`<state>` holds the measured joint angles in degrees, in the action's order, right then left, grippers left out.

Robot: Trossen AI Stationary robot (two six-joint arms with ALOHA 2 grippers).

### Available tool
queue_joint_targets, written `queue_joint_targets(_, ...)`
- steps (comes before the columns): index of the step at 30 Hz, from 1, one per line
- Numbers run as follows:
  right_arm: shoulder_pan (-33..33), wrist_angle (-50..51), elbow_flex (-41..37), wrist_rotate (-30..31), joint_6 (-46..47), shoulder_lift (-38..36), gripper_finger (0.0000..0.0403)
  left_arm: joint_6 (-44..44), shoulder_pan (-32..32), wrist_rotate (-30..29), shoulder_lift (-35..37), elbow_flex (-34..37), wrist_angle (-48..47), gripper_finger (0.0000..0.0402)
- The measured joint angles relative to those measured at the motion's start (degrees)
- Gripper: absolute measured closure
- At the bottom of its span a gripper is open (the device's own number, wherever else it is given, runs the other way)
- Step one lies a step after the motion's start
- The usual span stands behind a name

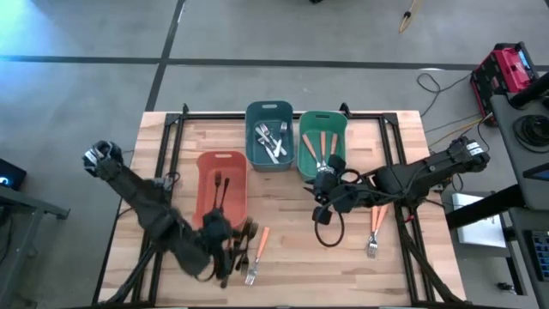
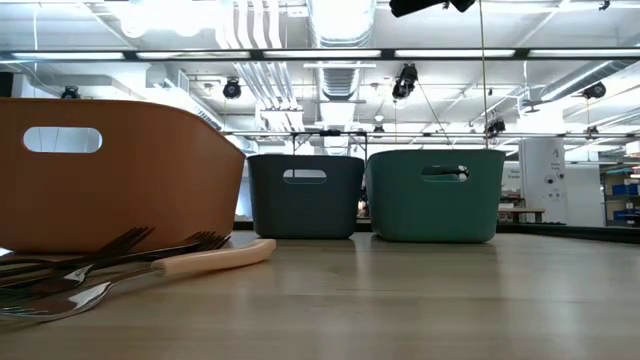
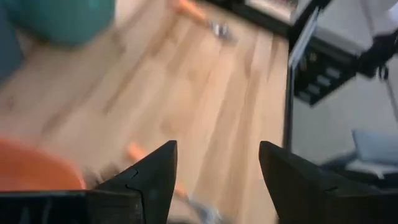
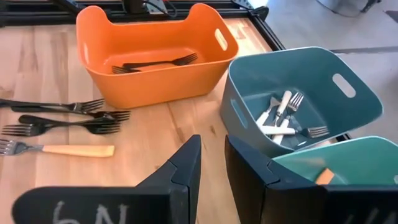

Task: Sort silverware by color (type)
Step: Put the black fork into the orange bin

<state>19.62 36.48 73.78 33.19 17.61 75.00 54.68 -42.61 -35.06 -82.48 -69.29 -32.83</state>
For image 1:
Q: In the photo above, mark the black metal rig frame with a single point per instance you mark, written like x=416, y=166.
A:
x=231, y=116

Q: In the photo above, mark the white flat box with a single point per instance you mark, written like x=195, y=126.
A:
x=480, y=232

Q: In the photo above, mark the black monitor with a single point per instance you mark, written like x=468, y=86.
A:
x=10, y=171

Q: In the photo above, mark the green plastic bin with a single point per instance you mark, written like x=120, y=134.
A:
x=309, y=122

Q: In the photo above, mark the red and black tool case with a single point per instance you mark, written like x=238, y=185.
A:
x=502, y=70

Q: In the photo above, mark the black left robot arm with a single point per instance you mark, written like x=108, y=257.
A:
x=146, y=206

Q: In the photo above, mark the blue plastic bin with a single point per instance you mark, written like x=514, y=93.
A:
x=257, y=116

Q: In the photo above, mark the orange plastic bin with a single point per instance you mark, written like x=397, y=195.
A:
x=238, y=180

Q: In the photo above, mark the grey side desk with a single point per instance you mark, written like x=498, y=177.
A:
x=510, y=129

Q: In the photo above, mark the small black floor object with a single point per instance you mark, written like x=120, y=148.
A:
x=505, y=286

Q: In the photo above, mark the grey metal side table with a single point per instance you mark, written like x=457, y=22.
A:
x=25, y=204

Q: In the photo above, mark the dark keyboard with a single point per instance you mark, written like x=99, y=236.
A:
x=541, y=253

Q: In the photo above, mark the black metal beam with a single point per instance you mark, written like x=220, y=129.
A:
x=484, y=209

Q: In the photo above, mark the black round pole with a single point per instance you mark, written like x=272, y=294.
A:
x=529, y=91

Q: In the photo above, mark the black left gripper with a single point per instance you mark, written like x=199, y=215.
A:
x=214, y=229

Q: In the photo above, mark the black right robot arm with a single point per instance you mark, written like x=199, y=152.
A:
x=420, y=171

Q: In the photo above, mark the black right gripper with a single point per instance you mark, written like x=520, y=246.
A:
x=328, y=186

